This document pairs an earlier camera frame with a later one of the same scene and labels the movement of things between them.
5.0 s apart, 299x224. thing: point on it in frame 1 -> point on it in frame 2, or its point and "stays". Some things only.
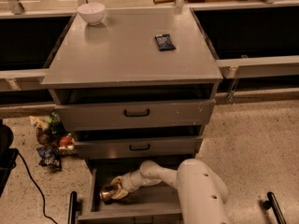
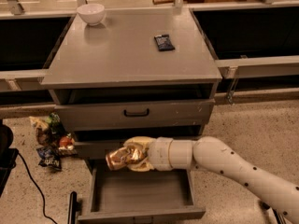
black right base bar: x=272 y=203 stays
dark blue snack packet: x=164 y=42 stays
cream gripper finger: x=120 y=194 -> x=144 y=166
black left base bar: x=72 y=218 stays
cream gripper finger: x=116 y=179 -> x=145 y=142
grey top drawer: x=148 y=114 stays
